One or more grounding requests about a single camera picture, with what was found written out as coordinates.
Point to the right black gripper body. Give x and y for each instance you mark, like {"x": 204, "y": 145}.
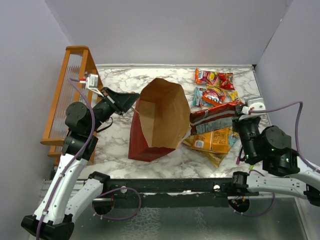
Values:
{"x": 247, "y": 130}

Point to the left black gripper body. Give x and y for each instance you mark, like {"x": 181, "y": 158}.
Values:
{"x": 103, "y": 111}

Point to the red white chips bag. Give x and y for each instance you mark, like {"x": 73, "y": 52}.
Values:
{"x": 214, "y": 118}

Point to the orange chips bag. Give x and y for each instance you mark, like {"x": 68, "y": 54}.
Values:
{"x": 213, "y": 142}

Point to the yellow M&M's bag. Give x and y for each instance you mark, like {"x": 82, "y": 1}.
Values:
{"x": 234, "y": 96}

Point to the red brown paper bag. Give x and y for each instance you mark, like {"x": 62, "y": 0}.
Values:
{"x": 160, "y": 121}

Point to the gold crispy snack bag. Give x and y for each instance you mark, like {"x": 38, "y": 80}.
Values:
{"x": 215, "y": 158}

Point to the orange white snack packet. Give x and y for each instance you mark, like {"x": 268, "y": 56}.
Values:
{"x": 214, "y": 95}

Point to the red snack packet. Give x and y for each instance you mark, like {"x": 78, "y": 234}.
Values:
{"x": 226, "y": 80}

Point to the green Fox's candy bag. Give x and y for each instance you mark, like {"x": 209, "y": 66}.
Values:
{"x": 197, "y": 97}

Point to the colourful Fox's fruits bag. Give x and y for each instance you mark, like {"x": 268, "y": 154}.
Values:
{"x": 206, "y": 77}

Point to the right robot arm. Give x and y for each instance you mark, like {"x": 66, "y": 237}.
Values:
{"x": 289, "y": 175}

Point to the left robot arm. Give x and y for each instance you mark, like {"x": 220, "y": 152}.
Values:
{"x": 55, "y": 217}

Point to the pink marker pen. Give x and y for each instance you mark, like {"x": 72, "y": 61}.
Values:
{"x": 239, "y": 159}

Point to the wooden rack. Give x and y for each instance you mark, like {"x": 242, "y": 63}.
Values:
{"x": 77, "y": 63}

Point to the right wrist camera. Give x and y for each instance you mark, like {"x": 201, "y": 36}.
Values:
{"x": 251, "y": 108}

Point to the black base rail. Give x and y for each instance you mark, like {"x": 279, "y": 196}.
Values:
{"x": 171, "y": 192}

